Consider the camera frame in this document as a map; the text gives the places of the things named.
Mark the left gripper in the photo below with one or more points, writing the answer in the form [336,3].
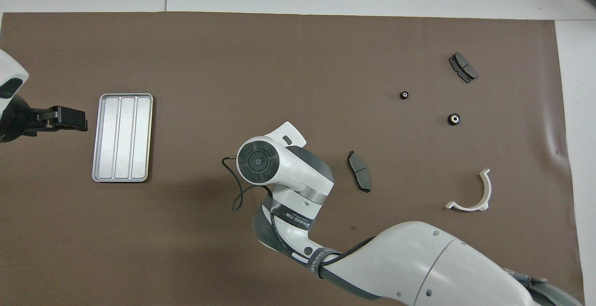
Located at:
[16,122]

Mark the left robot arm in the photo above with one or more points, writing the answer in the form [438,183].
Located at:
[10,68]

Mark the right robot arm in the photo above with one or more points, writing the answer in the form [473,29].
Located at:
[419,264]

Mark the silver metal tray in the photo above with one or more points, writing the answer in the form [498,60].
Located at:
[123,137]

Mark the small black bearing gear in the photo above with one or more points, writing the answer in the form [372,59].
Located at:
[404,95]

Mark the large black bearing gear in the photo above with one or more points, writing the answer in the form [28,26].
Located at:
[454,119]

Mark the dark grey brake pad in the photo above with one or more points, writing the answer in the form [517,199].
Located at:
[359,170]
[466,65]
[456,69]

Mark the white curved plastic bracket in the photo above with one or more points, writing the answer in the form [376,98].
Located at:
[484,194]

